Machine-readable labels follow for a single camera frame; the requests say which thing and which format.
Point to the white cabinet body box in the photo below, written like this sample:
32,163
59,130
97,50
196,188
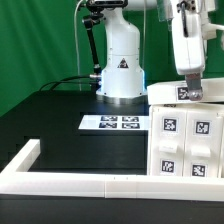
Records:
155,125

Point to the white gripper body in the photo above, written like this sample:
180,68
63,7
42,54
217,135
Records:
187,37

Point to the white cabinet top block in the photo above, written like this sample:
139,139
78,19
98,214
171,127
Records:
176,92

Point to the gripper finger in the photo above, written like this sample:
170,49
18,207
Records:
195,90

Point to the white cabinet door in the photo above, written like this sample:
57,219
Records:
170,149
202,144

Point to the white marker base plate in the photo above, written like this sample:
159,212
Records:
114,122

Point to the white U-shaped fence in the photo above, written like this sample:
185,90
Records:
17,178

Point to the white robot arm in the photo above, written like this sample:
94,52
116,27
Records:
123,80

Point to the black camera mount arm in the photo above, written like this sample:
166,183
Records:
89,21

